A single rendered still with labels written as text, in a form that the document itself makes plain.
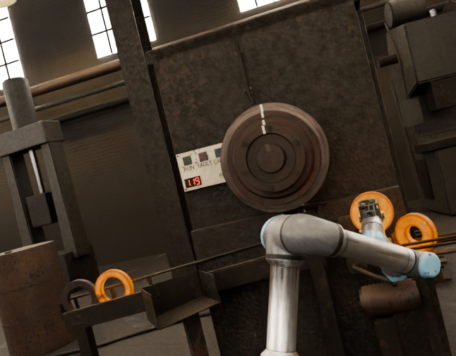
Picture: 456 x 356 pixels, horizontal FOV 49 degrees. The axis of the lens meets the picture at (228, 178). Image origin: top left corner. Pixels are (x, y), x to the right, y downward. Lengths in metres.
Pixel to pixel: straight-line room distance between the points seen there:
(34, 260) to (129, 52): 2.17
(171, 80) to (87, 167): 7.04
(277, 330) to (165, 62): 1.45
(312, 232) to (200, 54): 1.29
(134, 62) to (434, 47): 3.37
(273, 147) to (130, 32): 3.37
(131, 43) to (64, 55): 4.61
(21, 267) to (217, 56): 2.78
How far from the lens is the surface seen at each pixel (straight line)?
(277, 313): 1.49
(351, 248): 1.44
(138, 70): 5.14
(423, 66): 6.28
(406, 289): 2.08
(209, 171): 2.36
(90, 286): 2.57
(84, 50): 9.55
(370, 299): 2.07
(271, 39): 2.37
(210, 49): 2.42
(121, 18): 5.31
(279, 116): 2.14
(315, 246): 1.39
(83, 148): 9.43
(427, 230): 2.01
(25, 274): 4.55
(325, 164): 2.14
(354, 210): 1.96
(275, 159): 2.07
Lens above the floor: 1.10
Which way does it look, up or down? 1 degrees down
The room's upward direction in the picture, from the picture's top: 14 degrees counter-clockwise
